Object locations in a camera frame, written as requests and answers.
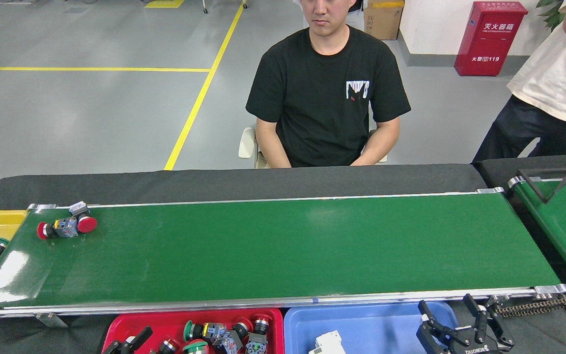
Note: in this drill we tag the red plastic tray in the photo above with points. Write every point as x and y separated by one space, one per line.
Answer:
175 324

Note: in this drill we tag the black guide frame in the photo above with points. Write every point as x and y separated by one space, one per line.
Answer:
532 187

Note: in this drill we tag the green potted plant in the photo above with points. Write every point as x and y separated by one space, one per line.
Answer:
551 12

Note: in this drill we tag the red push button switch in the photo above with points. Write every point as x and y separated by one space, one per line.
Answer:
59 228
82 219
236 334
259 334
167 346

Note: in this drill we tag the white wheeled stand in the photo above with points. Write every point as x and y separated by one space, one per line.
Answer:
205 10

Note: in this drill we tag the seated person's right forearm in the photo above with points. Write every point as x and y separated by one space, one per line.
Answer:
273 153

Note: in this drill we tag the standing person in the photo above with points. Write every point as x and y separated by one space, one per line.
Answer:
553 83

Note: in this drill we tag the seated person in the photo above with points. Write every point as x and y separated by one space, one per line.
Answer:
312 98

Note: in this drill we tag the blue plastic tray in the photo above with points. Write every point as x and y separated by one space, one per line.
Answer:
376 329

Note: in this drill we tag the grey office chair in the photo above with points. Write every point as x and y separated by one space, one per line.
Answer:
247 142

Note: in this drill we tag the green side conveyor belt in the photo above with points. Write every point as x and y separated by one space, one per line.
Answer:
563 226

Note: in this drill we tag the seated person's left forearm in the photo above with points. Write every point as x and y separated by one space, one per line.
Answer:
376 152

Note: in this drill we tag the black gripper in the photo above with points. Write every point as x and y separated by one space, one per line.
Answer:
472 349

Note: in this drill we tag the white circuit breaker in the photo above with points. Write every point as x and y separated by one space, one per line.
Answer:
327 343

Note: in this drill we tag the cardboard box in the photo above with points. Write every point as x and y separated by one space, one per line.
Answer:
383 22

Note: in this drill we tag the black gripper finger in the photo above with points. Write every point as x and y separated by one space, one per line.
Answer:
112 349
138 340

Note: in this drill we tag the red fire extinguisher box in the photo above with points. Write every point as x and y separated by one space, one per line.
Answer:
489 44

